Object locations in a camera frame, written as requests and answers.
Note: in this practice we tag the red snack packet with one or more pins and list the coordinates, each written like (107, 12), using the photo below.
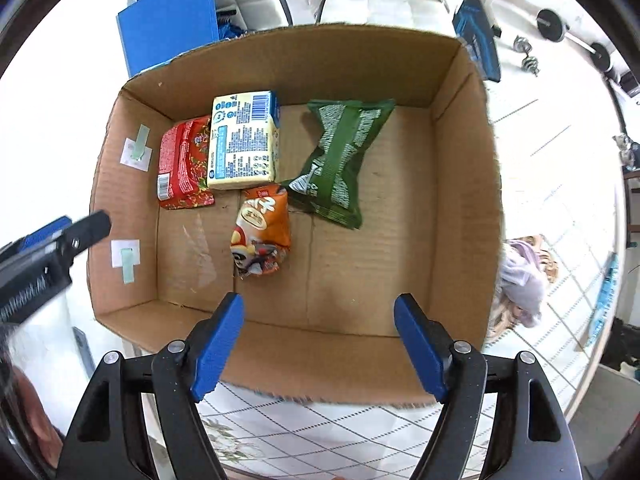
(184, 165)

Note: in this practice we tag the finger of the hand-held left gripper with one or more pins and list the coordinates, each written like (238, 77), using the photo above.
(82, 232)

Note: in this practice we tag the woven basket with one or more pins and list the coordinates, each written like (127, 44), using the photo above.
(520, 285)

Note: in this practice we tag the black barbell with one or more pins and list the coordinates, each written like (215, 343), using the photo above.
(575, 35)

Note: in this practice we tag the blue strip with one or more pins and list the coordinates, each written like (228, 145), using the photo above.
(606, 295)

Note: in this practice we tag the lilac cloth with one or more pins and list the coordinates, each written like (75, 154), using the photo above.
(522, 280)

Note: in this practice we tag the orange snack packet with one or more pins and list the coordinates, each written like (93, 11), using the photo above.
(261, 232)

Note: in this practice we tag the chrome dumbbell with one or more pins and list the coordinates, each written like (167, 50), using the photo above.
(526, 55)

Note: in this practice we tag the blue black packet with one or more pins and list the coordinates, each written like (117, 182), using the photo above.
(477, 35)

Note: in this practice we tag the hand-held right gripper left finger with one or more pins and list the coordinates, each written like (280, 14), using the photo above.
(220, 345)

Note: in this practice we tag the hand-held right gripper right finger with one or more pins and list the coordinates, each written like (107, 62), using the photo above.
(417, 345)

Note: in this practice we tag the brown cardboard box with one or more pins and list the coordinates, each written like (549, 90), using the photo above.
(300, 210)

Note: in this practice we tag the green snack packet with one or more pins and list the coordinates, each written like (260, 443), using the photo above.
(337, 160)

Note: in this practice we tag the blue box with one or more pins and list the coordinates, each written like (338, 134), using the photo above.
(167, 25)

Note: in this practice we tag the yellow and blue carton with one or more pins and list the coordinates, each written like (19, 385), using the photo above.
(245, 142)

